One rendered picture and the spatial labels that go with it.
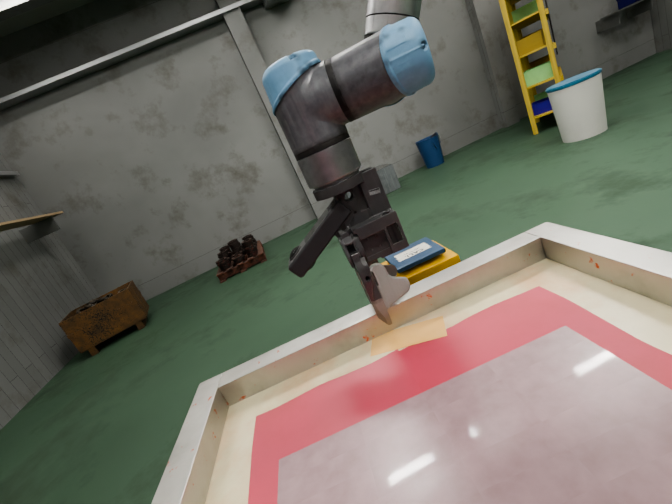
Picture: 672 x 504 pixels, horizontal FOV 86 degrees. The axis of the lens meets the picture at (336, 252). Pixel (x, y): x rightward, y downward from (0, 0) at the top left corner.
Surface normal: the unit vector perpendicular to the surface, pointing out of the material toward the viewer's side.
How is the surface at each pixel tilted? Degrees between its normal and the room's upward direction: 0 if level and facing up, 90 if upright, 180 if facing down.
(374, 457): 0
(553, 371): 0
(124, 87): 90
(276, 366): 90
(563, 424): 0
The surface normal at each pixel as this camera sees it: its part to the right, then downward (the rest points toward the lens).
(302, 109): -0.18, 0.37
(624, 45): 0.22, 0.21
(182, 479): -0.40, -0.87
